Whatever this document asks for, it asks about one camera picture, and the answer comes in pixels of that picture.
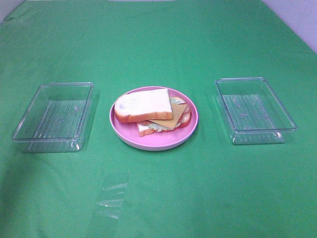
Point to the green tablecloth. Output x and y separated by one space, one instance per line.
205 188

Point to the clear right plastic container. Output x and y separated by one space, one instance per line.
252 112

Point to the bread slice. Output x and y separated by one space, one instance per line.
145 130
143 105

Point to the clear plastic container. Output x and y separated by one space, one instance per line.
57 118
252 112

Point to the clear tape strip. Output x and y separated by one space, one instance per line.
112 194

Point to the clear left plastic container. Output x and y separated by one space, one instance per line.
57 118

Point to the bacon strip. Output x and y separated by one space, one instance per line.
187 109

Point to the green lettuce leaf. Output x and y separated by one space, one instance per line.
181 123

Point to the pink plate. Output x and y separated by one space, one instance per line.
157 141

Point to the yellow cheese slice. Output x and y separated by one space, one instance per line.
177 111

